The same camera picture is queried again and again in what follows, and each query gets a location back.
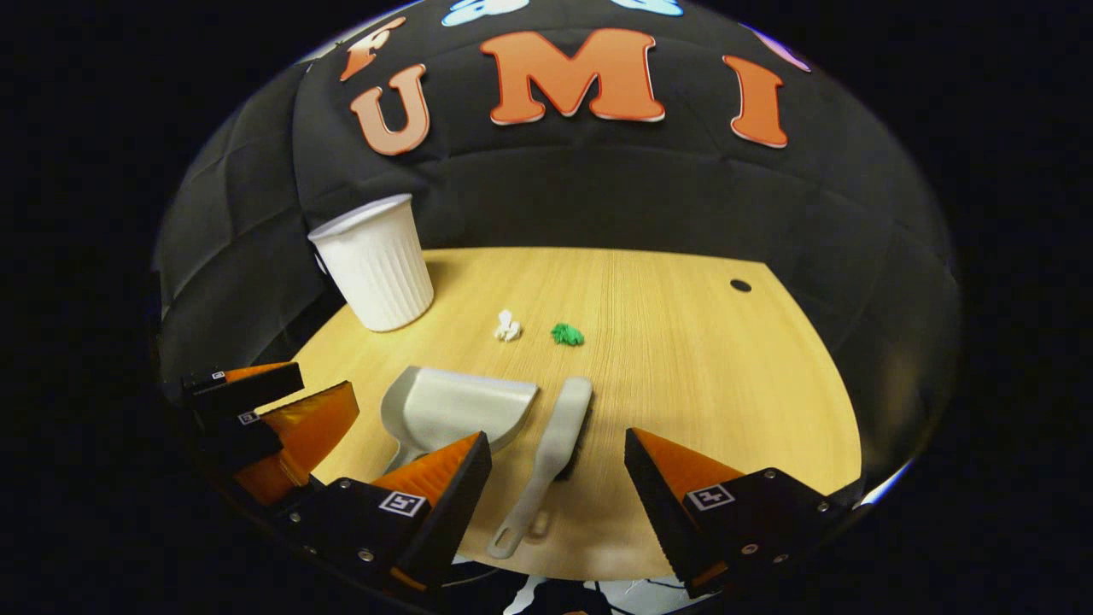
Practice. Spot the green paper ball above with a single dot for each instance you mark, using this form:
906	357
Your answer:
567	335

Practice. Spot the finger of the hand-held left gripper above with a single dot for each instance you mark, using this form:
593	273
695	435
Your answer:
248	384
312	427

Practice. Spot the white ribbed garbage bin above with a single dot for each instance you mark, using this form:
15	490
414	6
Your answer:
380	265

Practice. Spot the white paper ball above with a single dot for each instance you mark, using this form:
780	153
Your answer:
507	327

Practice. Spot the grey plastic dustpan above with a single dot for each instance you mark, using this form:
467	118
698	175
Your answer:
452	406

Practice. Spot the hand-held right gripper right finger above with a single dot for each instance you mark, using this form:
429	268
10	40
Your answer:
657	504

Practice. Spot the wooden desktop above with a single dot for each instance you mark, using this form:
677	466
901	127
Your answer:
683	384

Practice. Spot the small grey broom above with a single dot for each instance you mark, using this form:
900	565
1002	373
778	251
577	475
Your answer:
559	436

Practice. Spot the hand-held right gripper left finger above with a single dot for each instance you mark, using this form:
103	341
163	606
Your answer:
448	512

